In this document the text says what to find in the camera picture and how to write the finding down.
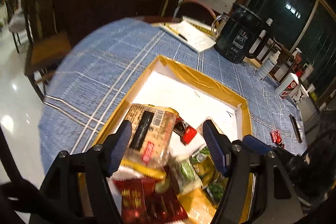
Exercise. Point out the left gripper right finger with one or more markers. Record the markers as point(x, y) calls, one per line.
point(219, 146)

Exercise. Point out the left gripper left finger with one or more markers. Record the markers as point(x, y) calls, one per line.
point(115, 147)

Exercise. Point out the clear bread pack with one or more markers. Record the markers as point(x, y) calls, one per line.
point(148, 148)

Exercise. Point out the green yellow snack packet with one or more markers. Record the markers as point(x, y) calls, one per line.
point(214, 191)

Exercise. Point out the small red candy packet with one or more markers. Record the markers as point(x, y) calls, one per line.
point(184, 131)

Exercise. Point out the olive snack packet in box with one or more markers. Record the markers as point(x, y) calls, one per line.
point(203, 165)

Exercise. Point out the small red candy wrapper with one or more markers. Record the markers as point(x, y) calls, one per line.
point(276, 138)

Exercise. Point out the small pale green packet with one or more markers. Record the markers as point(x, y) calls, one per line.
point(185, 176)

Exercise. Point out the dark red snack bag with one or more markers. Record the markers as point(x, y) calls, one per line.
point(148, 200)

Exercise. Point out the white patterned paper cup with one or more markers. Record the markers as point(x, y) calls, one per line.
point(299, 95)

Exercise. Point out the blue plaid tablecloth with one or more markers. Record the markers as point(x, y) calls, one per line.
point(96, 75)

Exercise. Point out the gold cardboard box tray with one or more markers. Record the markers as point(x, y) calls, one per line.
point(193, 95)

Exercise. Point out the white spray bottle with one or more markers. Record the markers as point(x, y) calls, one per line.
point(267, 66)

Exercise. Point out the black electric kettle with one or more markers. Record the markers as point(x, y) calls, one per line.
point(241, 35)

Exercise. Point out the white notebook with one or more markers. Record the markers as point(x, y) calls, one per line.
point(199, 35)

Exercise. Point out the wooden chair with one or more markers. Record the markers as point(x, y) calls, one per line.
point(45, 52)

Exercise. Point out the dark wooden sideboard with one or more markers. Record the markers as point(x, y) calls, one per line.
point(79, 18)

